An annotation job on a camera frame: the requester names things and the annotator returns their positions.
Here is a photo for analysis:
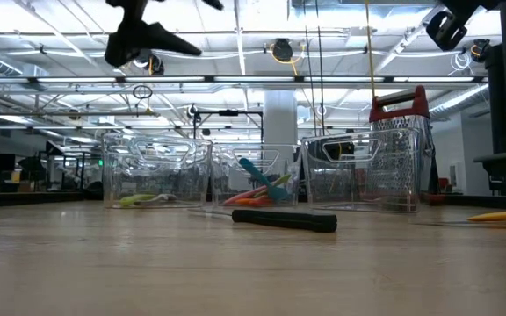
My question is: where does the clear plastic bin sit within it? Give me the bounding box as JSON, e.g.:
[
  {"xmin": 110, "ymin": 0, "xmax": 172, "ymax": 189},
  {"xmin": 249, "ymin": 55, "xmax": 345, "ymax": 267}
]
[
  {"xmin": 101, "ymin": 132, "xmax": 213, "ymax": 209},
  {"xmin": 300, "ymin": 127, "xmax": 423, "ymax": 214},
  {"xmin": 211, "ymin": 143, "xmax": 303, "ymax": 208}
]

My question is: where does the black metal table frame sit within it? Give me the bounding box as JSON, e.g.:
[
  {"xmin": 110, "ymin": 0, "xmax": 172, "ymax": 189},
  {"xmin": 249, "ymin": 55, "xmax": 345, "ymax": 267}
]
[{"xmin": 0, "ymin": 190, "xmax": 506, "ymax": 210}]

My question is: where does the background robot station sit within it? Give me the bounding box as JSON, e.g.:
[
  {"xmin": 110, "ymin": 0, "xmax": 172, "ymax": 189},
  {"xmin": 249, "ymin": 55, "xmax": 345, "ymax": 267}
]
[{"xmin": 15, "ymin": 140, "xmax": 105, "ymax": 192}]

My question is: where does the green silicone spatula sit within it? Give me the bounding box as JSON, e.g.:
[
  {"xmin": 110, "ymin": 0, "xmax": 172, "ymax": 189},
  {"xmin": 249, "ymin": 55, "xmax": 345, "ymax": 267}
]
[{"xmin": 252, "ymin": 173, "xmax": 293, "ymax": 199}]

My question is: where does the thin black hanging cable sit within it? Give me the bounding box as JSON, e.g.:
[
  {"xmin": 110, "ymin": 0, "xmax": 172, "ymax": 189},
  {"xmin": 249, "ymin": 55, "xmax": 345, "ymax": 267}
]
[{"xmin": 301, "ymin": 0, "xmax": 312, "ymax": 133}]

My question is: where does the black background gantry frame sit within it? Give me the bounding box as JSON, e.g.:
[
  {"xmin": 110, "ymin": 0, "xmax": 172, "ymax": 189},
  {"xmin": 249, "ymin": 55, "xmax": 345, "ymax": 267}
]
[{"xmin": 192, "ymin": 108, "xmax": 264, "ymax": 142}]

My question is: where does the red metal box grater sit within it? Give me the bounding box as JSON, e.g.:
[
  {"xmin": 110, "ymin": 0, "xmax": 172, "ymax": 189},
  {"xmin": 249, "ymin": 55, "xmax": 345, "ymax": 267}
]
[{"xmin": 368, "ymin": 84, "xmax": 437, "ymax": 206}]

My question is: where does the pink silicone spatula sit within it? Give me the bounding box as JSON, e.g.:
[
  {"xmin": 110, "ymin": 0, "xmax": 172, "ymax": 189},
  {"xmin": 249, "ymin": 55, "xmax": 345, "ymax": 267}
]
[{"xmin": 223, "ymin": 184, "xmax": 268, "ymax": 207}]

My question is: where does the orange silicone spoon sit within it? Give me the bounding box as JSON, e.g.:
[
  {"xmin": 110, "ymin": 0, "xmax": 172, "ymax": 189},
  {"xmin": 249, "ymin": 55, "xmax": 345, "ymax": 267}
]
[{"xmin": 235, "ymin": 197, "xmax": 276, "ymax": 208}]

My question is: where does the yellow hanging cable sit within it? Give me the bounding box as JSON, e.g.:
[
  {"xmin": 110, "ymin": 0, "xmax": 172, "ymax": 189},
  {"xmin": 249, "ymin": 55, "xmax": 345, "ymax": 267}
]
[{"xmin": 364, "ymin": 0, "xmax": 378, "ymax": 101}]

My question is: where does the blue silicone spatula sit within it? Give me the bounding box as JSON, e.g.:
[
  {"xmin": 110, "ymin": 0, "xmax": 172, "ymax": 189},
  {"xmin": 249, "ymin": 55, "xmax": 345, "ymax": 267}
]
[{"xmin": 239, "ymin": 156, "xmax": 290, "ymax": 202}]

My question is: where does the black handle kitchen knife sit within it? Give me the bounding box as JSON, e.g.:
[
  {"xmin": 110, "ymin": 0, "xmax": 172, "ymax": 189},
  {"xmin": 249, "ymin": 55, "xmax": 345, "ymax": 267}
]
[{"xmin": 186, "ymin": 205, "xmax": 339, "ymax": 234}]

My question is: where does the long ceiling light strip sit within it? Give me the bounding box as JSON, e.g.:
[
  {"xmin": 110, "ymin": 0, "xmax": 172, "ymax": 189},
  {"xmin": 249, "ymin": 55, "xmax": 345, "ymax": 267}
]
[{"xmin": 0, "ymin": 75, "xmax": 478, "ymax": 85}]

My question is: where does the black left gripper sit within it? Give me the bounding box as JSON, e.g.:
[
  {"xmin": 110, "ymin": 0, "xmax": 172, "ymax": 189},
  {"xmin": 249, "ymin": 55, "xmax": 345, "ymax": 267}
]
[{"xmin": 105, "ymin": 0, "xmax": 226, "ymax": 68}]

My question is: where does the black ceiling cable reel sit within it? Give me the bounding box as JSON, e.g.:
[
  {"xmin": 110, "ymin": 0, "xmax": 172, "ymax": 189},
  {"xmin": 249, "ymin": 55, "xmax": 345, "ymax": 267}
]
[
  {"xmin": 271, "ymin": 38, "xmax": 294, "ymax": 63},
  {"xmin": 130, "ymin": 46, "xmax": 165, "ymax": 76},
  {"xmin": 470, "ymin": 38, "xmax": 492, "ymax": 63}
]

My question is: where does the light green silicone spoon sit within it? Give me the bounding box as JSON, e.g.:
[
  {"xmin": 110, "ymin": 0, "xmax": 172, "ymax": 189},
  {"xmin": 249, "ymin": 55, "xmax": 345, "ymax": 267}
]
[{"xmin": 119, "ymin": 193, "xmax": 157, "ymax": 209}]

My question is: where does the white building column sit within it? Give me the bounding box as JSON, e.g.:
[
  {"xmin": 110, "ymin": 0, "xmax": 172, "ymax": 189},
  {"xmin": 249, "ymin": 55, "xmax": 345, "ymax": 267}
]
[{"xmin": 263, "ymin": 90, "xmax": 299, "ymax": 148}]

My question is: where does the black equipment cart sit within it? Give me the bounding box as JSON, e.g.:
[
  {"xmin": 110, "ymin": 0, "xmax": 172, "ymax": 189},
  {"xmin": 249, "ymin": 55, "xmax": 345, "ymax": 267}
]
[{"xmin": 472, "ymin": 43, "xmax": 506, "ymax": 197}]

